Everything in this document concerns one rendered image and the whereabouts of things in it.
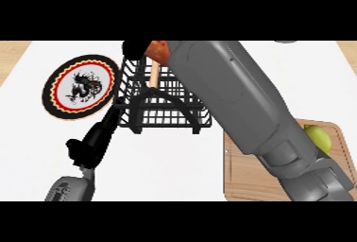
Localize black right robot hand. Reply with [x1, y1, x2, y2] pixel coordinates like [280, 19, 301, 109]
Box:
[121, 41, 155, 61]

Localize wooden cutting board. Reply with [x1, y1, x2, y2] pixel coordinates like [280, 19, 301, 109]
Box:
[221, 118, 357, 202]

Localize round dragon print plate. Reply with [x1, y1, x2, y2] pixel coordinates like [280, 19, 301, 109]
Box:
[40, 54, 122, 120]

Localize green pear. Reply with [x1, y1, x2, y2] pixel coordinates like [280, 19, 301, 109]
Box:
[302, 124, 333, 156]

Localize black wire tiered basket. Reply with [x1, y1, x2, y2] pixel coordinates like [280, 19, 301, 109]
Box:
[113, 54, 215, 135]

